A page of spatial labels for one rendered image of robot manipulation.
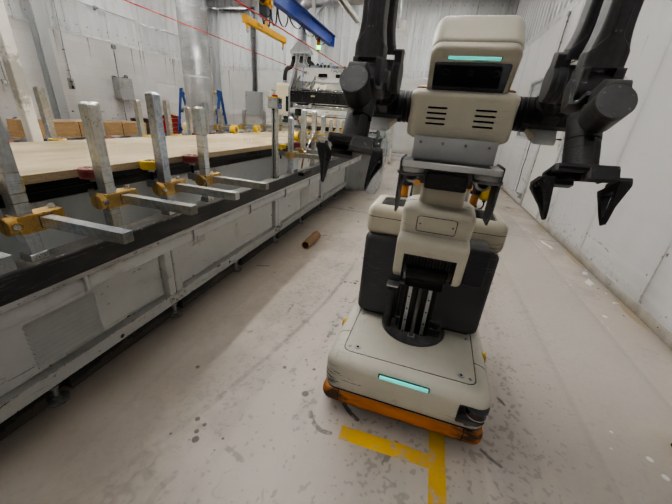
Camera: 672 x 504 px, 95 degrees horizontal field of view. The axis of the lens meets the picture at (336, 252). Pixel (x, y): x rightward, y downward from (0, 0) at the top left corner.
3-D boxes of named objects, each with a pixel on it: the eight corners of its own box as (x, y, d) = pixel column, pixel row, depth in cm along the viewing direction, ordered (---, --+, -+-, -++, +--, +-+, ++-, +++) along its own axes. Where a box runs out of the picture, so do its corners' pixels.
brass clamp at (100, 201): (140, 202, 114) (137, 188, 112) (105, 211, 102) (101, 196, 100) (126, 199, 115) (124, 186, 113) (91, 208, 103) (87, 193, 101)
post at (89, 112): (128, 246, 114) (97, 102, 94) (119, 249, 111) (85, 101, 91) (120, 244, 115) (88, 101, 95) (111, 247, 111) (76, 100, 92)
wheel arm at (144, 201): (198, 215, 104) (197, 203, 103) (191, 218, 101) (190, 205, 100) (99, 197, 114) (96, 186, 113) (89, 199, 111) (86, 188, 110)
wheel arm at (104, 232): (136, 243, 82) (132, 228, 81) (124, 248, 79) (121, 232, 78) (19, 218, 93) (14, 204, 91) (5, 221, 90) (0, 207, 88)
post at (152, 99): (176, 216, 134) (159, 92, 115) (170, 218, 131) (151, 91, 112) (169, 214, 135) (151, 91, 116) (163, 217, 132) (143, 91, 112)
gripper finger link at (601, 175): (629, 223, 53) (635, 170, 53) (582, 219, 55) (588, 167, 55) (604, 229, 60) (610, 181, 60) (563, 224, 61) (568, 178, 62)
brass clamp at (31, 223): (69, 224, 92) (65, 207, 90) (15, 238, 80) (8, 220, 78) (54, 220, 93) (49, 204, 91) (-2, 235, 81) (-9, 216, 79)
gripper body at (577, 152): (621, 176, 54) (625, 135, 54) (555, 172, 56) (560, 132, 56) (598, 186, 60) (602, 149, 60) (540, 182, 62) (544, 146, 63)
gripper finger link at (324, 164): (341, 179, 64) (351, 136, 64) (308, 173, 65) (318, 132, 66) (345, 190, 70) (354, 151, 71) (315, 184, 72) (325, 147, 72)
